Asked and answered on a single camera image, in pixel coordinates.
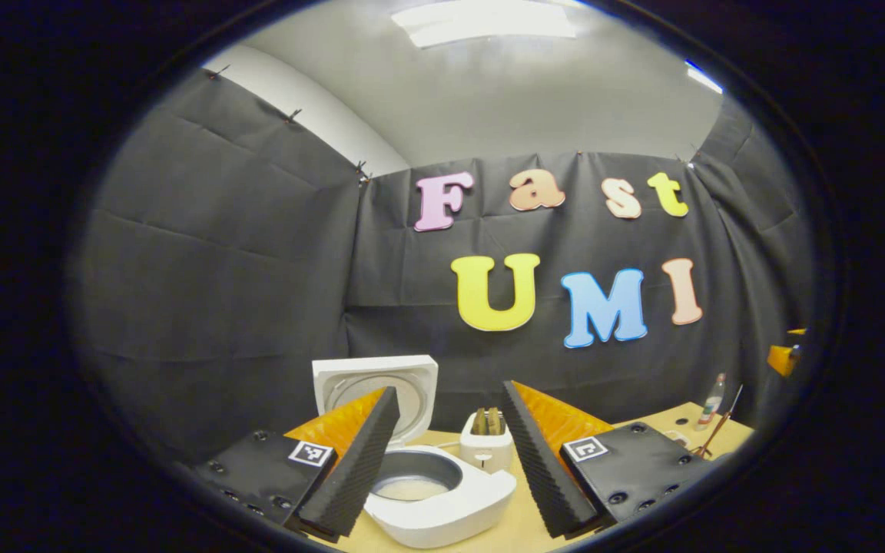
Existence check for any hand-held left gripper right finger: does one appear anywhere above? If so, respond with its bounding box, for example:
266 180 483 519
501 380 720 538

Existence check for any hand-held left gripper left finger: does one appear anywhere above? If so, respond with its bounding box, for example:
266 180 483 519
191 386 402 538

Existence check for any white rice layer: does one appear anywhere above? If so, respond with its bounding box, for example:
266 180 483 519
375 476 451 502

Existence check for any white rice cooker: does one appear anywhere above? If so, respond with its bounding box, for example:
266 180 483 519
312 355 518 549

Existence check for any brown wooden spoon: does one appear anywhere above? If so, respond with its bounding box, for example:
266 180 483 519
693 384 744 459

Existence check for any white toaster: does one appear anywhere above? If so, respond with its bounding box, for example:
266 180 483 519
459 411 514 475

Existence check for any clear plastic water bottle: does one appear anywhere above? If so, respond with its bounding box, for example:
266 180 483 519
699 373 728 431

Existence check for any black backdrop cloth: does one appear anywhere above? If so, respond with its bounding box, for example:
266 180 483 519
74 65 816 462

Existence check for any small ceiling light panel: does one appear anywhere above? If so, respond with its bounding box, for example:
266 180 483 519
684 60 724 95

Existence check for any large ceiling light panel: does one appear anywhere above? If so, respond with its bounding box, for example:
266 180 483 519
390 0 578 49

